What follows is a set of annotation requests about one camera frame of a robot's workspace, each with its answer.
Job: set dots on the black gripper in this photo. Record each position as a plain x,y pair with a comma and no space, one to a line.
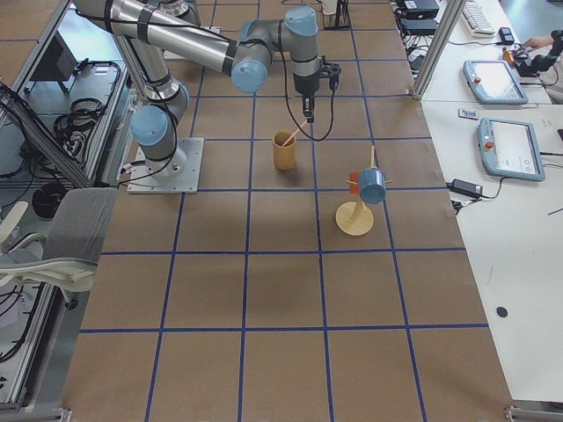
305,84

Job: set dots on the aluminium frame post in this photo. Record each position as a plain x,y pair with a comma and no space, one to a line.
449,18

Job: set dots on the person's hand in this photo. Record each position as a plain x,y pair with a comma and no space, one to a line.
538,42

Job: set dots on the teach pendant far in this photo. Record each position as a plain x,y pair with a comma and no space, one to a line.
494,83

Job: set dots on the teach pendant near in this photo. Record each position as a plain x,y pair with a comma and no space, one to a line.
509,149

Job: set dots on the black power adapter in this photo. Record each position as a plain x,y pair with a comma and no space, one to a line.
465,188

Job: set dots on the black wire mug rack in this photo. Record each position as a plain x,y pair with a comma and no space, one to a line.
335,14

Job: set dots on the bamboo wooden cup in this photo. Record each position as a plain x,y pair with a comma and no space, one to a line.
284,150

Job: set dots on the blue cup on stand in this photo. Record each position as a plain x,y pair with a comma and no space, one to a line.
372,186

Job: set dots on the white keyboard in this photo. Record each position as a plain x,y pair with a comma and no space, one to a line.
475,22

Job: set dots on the orange cup on stand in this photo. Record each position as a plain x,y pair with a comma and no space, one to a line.
353,187

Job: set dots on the pink chopstick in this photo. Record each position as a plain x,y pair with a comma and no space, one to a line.
297,133

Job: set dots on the grey office chair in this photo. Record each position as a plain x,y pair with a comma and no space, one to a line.
67,256

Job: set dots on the teach pendant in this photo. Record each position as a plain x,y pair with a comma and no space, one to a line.
494,83
509,149

